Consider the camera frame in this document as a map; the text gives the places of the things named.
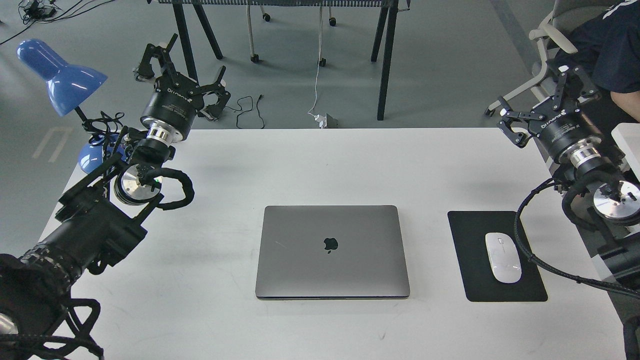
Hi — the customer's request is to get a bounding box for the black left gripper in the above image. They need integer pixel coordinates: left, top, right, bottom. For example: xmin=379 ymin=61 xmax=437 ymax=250
xmin=133 ymin=33 xmax=232 ymax=142

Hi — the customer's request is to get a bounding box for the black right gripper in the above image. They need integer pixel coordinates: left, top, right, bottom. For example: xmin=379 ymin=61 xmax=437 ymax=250
xmin=497 ymin=63 xmax=602 ymax=165

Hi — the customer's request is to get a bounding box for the grey laptop computer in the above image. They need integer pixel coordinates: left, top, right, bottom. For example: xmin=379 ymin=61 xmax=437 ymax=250
xmin=254 ymin=205 xmax=410 ymax=300

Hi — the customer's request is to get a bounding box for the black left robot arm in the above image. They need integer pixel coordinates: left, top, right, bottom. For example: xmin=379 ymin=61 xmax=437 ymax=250
xmin=1 ymin=34 xmax=230 ymax=360

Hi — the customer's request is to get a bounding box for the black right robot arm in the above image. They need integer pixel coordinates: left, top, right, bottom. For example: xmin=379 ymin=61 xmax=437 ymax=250
xmin=497 ymin=66 xmax=639 ymax=297

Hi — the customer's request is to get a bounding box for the person in dark clothes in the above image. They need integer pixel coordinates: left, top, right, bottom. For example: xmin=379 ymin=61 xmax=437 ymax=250
xmin=553 ymin=0 xmax=640 ymax=122

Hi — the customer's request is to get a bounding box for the white office chair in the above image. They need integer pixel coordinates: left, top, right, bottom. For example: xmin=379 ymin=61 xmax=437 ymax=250
xmin=484 ymin=0 xmax=621 ymax=119

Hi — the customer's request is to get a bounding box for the blue desk lamp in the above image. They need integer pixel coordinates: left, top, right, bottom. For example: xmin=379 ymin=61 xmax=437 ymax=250
xmin=16 ymin=39 xmax=126 ymax=174

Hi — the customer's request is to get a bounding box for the white power adapter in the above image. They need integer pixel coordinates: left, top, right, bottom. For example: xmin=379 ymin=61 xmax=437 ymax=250
xmin=314 ymin=113 xmax=339 ymax=129

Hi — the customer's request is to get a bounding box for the white computer mouse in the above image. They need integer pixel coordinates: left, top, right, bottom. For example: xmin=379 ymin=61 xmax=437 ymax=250
xmin=485 ymin=232 xmax=522 ymax=284

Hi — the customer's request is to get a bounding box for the black mouse pad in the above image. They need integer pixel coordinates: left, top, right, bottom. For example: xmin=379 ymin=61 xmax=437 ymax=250
xmin=447 ymin=210 xmax=548 ymax=302

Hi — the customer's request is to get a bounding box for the white charging cable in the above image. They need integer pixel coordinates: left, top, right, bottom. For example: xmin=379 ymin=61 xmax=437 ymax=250
xmin=307 ymin=5 xmax=325 ymax=120

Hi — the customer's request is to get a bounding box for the black cable bundle on floor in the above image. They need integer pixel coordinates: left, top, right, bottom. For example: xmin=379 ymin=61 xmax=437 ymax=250
xmin=0 ymin=0 xmax=117 ymax=46

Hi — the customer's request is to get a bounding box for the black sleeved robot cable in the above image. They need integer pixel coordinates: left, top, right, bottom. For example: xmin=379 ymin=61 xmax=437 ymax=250
xmin=514 ymin=177 xmax=640 ymax=300

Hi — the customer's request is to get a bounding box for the black metal frame table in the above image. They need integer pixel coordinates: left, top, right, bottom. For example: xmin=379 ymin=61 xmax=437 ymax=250
xmin=147 ymin=0 xmax=412 ymax=121

